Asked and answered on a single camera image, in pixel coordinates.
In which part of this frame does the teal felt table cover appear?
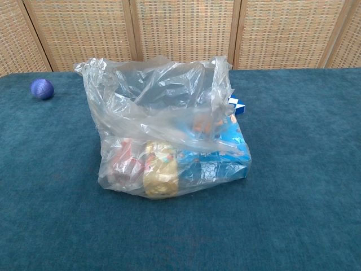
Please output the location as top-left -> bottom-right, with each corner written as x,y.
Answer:
0,67 -> 361,271

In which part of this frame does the gold wrapped snack pack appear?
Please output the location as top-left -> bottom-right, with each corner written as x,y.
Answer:
143,140 -> 180,200

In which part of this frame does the clear plastic shopping bag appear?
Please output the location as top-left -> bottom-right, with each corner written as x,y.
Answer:
73,55 -> 252,200

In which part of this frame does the red white snack pack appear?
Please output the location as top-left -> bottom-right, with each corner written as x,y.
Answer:
105,137 -> 146,190

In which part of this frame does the blue white checkered box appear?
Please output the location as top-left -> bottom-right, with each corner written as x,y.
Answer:
227,95 -> 246,115

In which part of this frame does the woven rattan folding screen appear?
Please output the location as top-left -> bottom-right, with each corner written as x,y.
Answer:
0,0 -> 361,77

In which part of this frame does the purple ball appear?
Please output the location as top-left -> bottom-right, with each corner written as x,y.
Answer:
30,78 -> 54,100

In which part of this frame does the blue snack box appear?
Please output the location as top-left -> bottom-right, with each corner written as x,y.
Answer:
177,112 -> 252,187

